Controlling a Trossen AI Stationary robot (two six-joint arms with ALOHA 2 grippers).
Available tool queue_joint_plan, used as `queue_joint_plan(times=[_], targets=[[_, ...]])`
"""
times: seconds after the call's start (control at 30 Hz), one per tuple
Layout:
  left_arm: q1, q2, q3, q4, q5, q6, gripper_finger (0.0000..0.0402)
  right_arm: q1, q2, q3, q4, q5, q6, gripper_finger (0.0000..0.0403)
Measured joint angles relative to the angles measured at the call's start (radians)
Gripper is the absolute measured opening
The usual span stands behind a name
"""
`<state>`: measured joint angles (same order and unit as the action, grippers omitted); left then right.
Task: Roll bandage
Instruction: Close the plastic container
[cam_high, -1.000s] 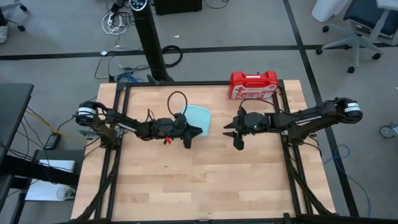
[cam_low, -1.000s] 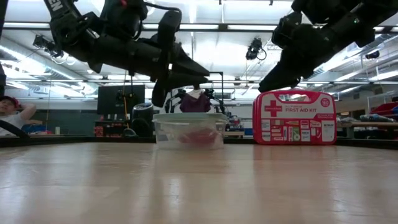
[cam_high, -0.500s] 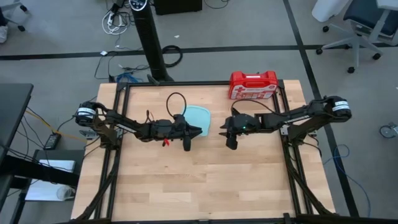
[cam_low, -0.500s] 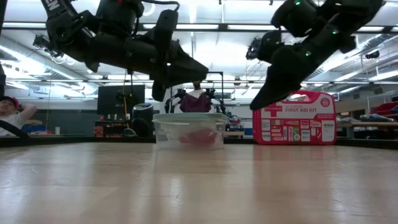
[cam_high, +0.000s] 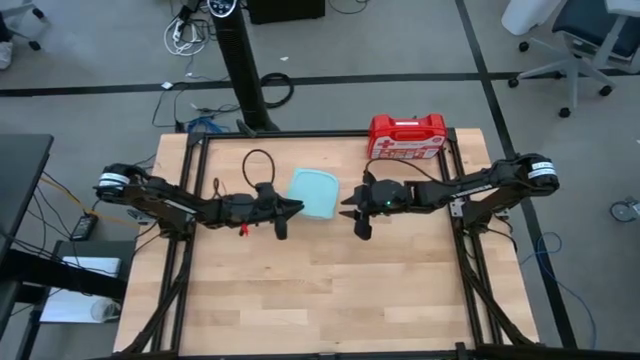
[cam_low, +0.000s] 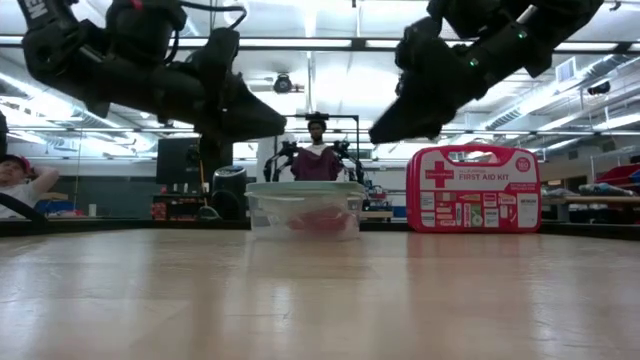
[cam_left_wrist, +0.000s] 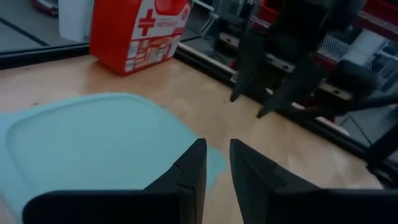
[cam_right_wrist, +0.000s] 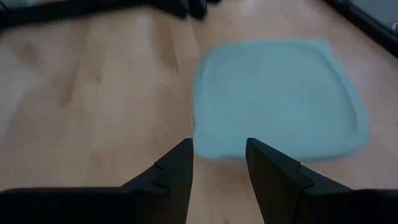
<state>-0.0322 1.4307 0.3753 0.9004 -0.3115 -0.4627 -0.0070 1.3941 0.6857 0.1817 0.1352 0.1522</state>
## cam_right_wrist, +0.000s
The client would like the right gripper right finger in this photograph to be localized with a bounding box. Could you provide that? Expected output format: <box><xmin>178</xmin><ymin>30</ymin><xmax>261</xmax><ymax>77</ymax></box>
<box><xmin>245</xmin><ymin>138</ymin><xmax>354</xmax><ymax>224</ymax></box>

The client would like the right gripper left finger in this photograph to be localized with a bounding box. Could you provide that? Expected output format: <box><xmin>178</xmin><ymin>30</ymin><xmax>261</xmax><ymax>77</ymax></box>
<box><xmin>121</xmin><ymin>138</ymin><xmax>194</xmax><ymax>224</ymax></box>

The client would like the teal container lid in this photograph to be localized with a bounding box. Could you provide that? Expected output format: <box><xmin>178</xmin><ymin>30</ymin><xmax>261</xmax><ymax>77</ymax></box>
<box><xmin>192</xmin><ymin>39</ymin><xmax>370</xmax><ymax>162</ymax></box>

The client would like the black aluminium rig frame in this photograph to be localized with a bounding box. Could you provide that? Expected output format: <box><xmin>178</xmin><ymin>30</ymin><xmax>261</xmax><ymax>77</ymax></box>
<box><xmin>0</xmin><ymin>0</ymin><xmax>398</xmax><ymax>58</ymax></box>

